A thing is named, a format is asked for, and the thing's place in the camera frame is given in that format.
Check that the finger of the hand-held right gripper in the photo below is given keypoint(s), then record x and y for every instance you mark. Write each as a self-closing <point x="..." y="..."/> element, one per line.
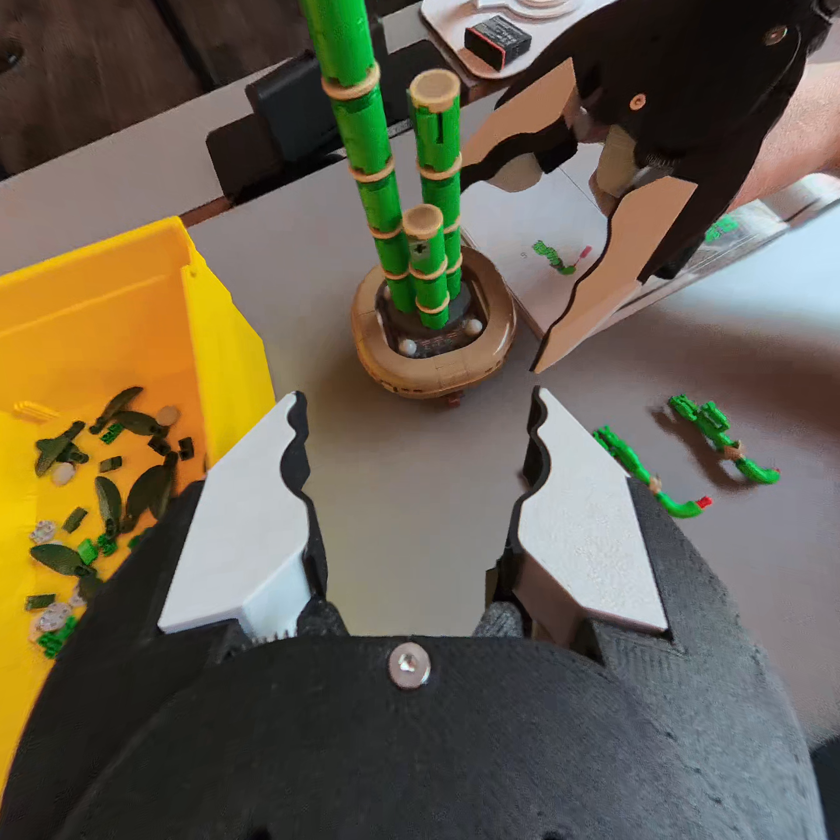
<point x="531" y="111"/>
<point x="643" y="236"/>

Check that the small black battery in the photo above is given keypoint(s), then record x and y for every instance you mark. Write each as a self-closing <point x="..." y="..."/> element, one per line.
<point x="495" y="39"/>

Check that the lego instruction booklet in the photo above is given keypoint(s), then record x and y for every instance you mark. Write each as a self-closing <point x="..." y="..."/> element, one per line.
<point x="512" y="262"/>

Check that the pile of loose lego pieces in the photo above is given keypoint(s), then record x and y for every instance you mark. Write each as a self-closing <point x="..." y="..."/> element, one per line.
<point x="108" y="502"/>

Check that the clear acrylic booklet holder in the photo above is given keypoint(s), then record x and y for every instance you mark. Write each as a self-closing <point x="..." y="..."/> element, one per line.
<point x="754" y="226"/>

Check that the lego bamboo plant model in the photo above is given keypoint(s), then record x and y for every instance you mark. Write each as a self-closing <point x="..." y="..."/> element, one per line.
<point x="426" y="361"/>

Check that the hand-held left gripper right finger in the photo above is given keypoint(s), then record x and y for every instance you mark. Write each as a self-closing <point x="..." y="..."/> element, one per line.
<point x="584" y="525"/>

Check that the black plastic block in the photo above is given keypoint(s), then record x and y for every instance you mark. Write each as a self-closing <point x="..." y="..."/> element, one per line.
<point x="289" y="111"/>

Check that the green lego bamboo branch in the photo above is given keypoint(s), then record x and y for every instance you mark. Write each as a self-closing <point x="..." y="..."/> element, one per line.
<point x="640" y="469"/>
<point x="712" y="420"/>

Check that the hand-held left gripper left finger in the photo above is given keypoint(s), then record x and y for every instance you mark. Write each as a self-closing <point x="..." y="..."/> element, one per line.
<point x="243" y="525"/>

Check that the yellow plastic bin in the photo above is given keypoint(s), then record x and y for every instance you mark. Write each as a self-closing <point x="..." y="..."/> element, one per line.
<point x="98" y="315"/>

